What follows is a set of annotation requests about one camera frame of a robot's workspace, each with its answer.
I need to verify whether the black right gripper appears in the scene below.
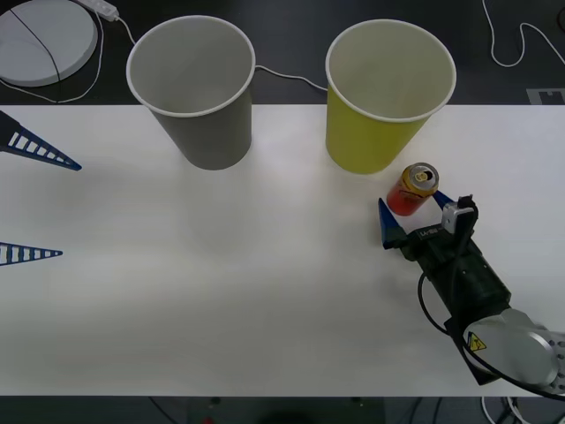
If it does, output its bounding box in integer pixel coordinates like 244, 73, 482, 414
378, 189, 486, 289

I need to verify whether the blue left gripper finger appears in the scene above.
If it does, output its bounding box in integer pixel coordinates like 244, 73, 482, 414
0, 110, 83, 172
0, 241, 64, 268

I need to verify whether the orange-red drink can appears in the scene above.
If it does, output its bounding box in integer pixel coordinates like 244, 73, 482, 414
387, 162, 441, 216

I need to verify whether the yellow-green plastic waste bin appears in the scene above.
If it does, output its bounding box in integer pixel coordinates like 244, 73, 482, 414
325, 18, 457, 175

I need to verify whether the white round disc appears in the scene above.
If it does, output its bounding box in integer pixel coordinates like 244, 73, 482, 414
0, 0, 101, 87

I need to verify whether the white power strip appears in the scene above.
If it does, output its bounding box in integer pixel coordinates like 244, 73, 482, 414
72, 0, 120, 21

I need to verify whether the grey plastic waste bin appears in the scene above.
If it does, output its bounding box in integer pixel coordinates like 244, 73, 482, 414
125, 15, 257, 171

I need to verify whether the thin black cable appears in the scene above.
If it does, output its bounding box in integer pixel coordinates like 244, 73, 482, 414
8, 6, 63, 103

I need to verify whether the white power strip cable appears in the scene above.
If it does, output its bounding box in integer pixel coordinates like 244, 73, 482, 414
115, 15, 329, 94

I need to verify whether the white wavy cable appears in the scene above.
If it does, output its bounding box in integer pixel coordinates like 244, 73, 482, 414
482, 0, 565, 77

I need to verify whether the white looped cable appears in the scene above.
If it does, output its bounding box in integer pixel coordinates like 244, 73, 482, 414
479, 395, 531, 424

